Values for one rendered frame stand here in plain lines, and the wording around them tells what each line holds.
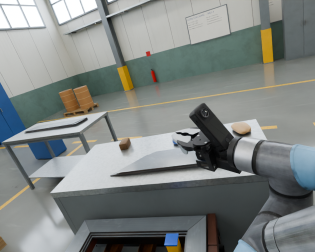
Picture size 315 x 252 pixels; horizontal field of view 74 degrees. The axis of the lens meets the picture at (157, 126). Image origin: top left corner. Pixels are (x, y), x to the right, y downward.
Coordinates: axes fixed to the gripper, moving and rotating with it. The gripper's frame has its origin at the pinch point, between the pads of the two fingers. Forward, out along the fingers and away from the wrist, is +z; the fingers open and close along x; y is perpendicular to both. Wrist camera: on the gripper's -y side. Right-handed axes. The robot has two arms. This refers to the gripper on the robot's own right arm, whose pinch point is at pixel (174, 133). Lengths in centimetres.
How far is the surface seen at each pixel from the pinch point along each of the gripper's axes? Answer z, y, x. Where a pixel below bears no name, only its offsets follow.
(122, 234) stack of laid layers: 48, 60, -22
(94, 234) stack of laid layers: 62, 58, -32
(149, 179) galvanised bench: 43, 41, 5
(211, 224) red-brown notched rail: 13, 65, 10
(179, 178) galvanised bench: 29, 43, 14
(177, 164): 35, 41, 20
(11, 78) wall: 964, -42, 93
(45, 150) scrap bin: 456, 120, 1
